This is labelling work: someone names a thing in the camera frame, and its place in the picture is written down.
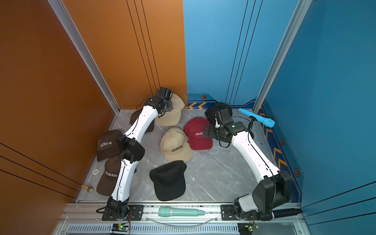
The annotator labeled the brown cap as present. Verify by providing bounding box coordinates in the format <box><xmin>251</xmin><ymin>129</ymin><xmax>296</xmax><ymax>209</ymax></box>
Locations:
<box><xmin>97</xmin><ymin>130</ymin><xmax>122</xmax><ymax>162</ymax></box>
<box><xmin>97</xmin><ymin>158</ymin><xmax>121</xmax><ymax>196</ymax></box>
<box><xmin>130</xmin><ymin>107</ymin><xmax>158</xmax><ymax>133</ymax></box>

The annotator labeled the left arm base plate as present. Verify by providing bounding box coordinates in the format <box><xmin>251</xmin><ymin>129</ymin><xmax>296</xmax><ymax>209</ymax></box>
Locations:
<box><xmin>101</xmin><ymin>205</ymin><xmax>144</xmax><ymax>221</ymax></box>

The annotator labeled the blue microphone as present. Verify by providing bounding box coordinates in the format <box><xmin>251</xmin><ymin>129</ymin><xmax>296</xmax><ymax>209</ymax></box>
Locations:
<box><xmin>239</xmin><ymin>108</ymin><xmax>275</xmax><ymax>127</ymax></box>

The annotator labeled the black cap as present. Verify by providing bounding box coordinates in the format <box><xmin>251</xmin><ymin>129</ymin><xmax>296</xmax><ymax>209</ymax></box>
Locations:
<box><xmin>205</xmin><ymin>102</ymin><xmax>233</xmax><ymax>125</ymax></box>
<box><xmin>149</xmin><ymin>160</ymin><xmax>187</xmax><ymax>201</ymax></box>

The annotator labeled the left green circuit board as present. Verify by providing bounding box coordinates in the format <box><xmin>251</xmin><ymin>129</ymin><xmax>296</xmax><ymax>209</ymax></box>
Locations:
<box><xmin>111</xmin><ymin>223</ymin><xmax>131</xmax><ymax>235</ymax></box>

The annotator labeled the maroon cap front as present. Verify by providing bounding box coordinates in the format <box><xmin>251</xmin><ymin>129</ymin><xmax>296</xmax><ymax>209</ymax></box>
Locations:
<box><xmin>184</xmin><ymin>117</ymin><xmax>213</xmax><ymax>150</ymax></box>

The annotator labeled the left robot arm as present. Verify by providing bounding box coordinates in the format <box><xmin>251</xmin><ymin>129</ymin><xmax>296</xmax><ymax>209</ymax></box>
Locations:
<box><xmin>102</xmin><ymin>87</ymin><xmax>173</xmax><ymax>221</ymax></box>

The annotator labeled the black microphone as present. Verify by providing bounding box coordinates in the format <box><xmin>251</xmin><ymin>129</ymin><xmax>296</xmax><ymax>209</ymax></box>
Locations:
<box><xmin>265</xmin><ymin>208</ymin><xmax>303</xmax><ymax>221</ymax></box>

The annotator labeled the black cap front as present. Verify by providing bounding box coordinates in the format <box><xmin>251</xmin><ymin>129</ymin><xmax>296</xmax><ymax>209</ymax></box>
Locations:
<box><xmin>149</xmin><ymin>160</ymin><xmax>187</xmax><ymax>201</ymax></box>

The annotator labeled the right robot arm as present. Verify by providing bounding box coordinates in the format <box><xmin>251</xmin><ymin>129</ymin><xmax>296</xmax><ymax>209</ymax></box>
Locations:
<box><xmin>204</xmin><ymin>104</ymin><xmax>301</xmax><ymax>221</ymax></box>

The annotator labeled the black cap back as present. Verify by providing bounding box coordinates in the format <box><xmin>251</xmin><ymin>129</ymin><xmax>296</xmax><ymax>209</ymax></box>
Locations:
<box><xmin>205</xmin><ymin>102</ymin><xmax>233</xmax><ymax>125</ymax></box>

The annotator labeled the brown cap back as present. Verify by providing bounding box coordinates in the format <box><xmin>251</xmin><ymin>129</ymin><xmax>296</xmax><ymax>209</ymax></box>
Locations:
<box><xmin>130</xmin><ymin>107</ymin><xmax>158</xmax><ymax>133</ymax></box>

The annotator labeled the mint green microphone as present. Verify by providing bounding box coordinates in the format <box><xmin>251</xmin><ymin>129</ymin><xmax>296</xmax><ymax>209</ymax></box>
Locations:
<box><xmin>158</xmin><ymin>207</ymin><xmax>206</xmax><ymax>217</ymax></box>

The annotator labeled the black microphone stand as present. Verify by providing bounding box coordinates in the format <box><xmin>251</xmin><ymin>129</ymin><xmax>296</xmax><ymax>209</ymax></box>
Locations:
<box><xmin>247</xmin><ymin>116</ymin><xmax>257</xmax><ymax>139</ymax></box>

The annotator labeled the aluminium front rail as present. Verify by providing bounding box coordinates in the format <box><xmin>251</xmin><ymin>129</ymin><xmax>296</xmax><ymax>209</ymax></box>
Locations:
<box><xmin>53</xmin><ymin>202</ymin><xmax>310</xmax><ymax>235</ymax></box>

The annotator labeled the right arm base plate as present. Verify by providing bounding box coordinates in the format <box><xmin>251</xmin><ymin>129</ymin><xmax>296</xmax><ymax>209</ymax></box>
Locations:
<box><xmin>220</xmin><ymin>204</ymin><xmax>258</xmax><ymax>221</ymax></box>

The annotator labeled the beige cap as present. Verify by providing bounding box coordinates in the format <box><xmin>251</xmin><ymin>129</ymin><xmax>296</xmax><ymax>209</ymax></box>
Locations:
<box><xmin>160</xmin><ymin>127</ymin><xmax>193</xmax><ymax>163</ymax></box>
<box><xmin>155</xmin><ymin>94</ymin><xmax>185</xmax><ymax>126</ymax></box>

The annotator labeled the beige cap centre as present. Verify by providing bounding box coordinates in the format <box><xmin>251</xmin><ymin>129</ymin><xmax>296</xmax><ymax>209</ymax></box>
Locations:
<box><xmin>160</xmin><ymin>127</ymin><xmax>193</xmax><ymax>163</ymax></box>

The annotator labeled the right circuit board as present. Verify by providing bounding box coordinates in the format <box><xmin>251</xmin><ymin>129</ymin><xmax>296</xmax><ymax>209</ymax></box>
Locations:
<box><xmin>238</xmin><ymin>223</ymin><xmax>259</xmax><ymax>235</ymax></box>

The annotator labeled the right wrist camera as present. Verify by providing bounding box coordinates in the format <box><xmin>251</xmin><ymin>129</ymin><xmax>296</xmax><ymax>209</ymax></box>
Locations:
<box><xmin>215</xmin><ymin>114</ymin><xmax>220</xmax><ymax>128</ymax></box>

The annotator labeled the beige cap back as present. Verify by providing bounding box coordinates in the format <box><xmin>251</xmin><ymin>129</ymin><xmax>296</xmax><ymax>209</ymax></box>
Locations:
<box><xmin>155</xmin><ymin>94</ymin><xmax>185</xmax><ymax>126</ymax></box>

